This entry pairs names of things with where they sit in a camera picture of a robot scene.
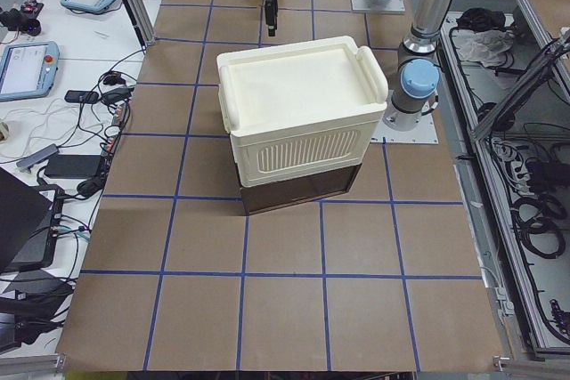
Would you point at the dark brown drawer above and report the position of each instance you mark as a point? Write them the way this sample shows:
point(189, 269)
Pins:
point(275, 195)

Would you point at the black power brick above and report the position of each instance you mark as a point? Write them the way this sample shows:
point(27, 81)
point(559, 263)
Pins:
point(64, 166)

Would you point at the black laptop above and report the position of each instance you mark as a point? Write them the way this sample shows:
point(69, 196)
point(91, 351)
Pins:
point(29, 218)

